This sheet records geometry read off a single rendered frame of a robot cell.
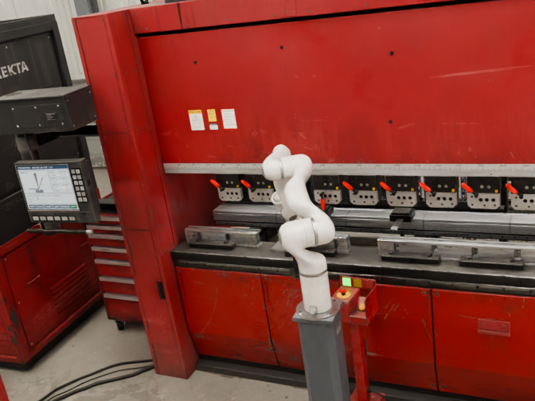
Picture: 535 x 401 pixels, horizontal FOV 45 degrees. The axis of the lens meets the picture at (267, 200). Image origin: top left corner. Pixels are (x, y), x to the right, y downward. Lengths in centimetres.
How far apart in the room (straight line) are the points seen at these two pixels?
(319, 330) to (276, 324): 108
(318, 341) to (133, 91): 175
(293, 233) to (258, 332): 145
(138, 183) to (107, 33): 85
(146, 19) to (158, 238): 125
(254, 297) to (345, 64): 146
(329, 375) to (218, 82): 164
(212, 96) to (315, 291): 136
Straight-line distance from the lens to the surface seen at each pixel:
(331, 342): 284
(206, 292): 400
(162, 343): 428
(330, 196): 348
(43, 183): 374
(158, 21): 365
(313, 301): 277
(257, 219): 405
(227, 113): 357
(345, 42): 322
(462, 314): 346
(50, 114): 358
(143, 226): 389
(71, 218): 371
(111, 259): 472
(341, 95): 327
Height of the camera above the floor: 243
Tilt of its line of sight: 20 degrees down
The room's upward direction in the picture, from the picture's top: 9 degrees counter-clockwise
